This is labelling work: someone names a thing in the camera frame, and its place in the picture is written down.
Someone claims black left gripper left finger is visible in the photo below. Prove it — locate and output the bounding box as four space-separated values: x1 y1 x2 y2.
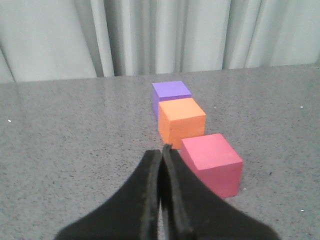
55 150 162 240

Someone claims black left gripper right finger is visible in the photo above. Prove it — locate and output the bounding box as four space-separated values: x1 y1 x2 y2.
159 144 279 240

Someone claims orange foam cube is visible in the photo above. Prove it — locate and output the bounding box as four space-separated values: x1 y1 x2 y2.
158 97 206 149

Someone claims red foam cube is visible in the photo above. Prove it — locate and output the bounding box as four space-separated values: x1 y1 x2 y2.
180 133 243 198

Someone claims purple foam cube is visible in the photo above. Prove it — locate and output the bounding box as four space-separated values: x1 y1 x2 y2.
152 80 192 120

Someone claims grey-green curtain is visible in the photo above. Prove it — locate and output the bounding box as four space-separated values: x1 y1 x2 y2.
0 0 320 83

